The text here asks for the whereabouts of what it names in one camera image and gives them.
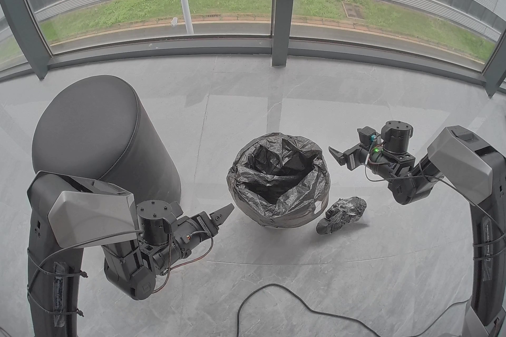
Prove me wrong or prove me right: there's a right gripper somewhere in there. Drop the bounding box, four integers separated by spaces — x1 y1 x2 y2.
328 143 373 171

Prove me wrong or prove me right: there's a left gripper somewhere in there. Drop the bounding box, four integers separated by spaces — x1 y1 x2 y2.
176 203 235 248

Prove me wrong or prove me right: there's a black plastic bag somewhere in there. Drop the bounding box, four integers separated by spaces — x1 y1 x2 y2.
226 132 331 229

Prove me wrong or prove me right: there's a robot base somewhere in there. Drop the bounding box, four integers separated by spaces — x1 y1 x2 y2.
462 304 499 337

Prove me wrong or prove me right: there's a crumpled black plastic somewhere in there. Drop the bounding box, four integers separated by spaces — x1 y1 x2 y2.
315 196 367 236

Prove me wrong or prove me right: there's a dark grey round chair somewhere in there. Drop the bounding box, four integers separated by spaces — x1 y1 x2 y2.
32 75 182 218

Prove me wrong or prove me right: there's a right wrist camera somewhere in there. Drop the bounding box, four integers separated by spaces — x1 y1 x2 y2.
358 126 381 150

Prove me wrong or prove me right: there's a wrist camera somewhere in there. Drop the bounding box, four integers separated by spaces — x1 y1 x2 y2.
358 126 381 150
169 202 185 227

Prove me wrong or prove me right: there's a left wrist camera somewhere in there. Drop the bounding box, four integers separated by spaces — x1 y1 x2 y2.
169 202 185 227

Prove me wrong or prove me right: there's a black cable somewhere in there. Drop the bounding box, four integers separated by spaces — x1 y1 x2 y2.
236 283 382 337
425 174 483 206

